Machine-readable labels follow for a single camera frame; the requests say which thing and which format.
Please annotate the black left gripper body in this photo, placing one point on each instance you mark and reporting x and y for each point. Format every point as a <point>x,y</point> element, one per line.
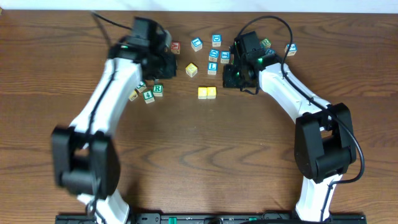
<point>166,69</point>

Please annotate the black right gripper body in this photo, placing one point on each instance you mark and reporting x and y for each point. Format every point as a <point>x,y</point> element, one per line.
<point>232,80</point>

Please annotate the yellow O block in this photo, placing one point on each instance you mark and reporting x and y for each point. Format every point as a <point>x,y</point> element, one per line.
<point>211,92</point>

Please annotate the yellow C block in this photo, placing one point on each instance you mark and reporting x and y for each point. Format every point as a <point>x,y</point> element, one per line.
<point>202,93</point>

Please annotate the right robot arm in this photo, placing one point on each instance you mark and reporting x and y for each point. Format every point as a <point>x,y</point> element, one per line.
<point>323,147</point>

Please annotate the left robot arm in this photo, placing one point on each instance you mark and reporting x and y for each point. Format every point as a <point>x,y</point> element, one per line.
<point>85,161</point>

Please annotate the red A block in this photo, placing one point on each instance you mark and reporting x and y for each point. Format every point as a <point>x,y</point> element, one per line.
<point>175,48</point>

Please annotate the blue T block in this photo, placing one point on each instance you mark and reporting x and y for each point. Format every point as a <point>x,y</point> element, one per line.
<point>225,57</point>

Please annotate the green R block left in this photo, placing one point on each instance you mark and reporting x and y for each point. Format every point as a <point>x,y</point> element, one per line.
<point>158,90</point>

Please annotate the green r block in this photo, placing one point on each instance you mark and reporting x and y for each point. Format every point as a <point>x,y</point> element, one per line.
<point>265,43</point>
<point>158,90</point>

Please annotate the green V block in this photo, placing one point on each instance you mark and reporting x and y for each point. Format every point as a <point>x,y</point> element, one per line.
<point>141,87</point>

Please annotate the yellow S block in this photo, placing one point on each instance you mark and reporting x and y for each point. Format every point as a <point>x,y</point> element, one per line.
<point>191,70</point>

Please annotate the blue L block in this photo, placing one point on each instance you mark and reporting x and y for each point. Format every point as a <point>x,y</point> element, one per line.
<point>212,68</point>

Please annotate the blue H block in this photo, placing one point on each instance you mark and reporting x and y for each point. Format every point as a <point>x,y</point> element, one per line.
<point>270,51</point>

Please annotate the green 4 block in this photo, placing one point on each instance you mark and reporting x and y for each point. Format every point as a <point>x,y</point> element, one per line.
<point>148,96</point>

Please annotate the green R block right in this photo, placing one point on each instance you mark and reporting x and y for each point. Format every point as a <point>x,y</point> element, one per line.
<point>265,43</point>

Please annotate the blue U block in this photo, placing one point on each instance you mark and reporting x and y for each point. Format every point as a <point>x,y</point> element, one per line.
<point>196,44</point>

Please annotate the yellow block far left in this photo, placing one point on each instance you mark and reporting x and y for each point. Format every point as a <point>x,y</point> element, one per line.
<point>133,95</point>

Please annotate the blue D block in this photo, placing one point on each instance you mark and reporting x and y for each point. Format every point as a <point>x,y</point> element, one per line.
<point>216,40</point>

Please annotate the blue 2 block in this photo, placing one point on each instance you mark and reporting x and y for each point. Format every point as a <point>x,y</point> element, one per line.
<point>290,49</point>

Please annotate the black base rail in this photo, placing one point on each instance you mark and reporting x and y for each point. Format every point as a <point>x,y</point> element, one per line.
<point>268,217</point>

